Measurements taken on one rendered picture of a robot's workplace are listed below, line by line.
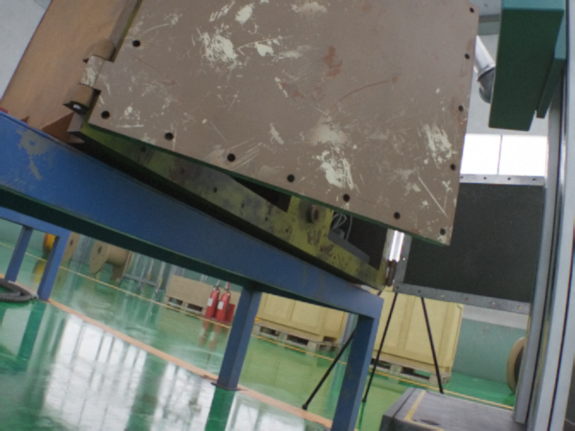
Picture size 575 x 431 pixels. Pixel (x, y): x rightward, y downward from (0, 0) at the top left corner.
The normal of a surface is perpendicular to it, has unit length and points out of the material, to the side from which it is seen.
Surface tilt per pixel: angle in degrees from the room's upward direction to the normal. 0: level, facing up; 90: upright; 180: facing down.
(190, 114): 90
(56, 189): 90
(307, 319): 90
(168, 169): 90
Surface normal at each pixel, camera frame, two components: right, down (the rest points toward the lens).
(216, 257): 0.83, 0.08
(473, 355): -0.48, -0.33
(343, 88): 0.30, -0.15
